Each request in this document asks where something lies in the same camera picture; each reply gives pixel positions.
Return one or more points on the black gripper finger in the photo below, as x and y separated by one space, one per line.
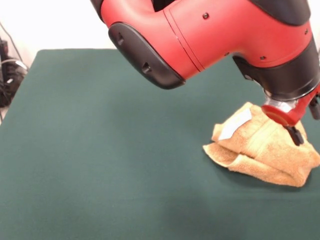
297 136
315 107

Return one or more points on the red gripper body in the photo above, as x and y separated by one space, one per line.
280 117

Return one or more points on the tan terry towel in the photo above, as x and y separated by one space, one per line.
270 155

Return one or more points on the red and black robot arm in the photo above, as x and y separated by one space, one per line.
200 37

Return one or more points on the dark green table cloth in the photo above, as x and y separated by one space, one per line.
100 150

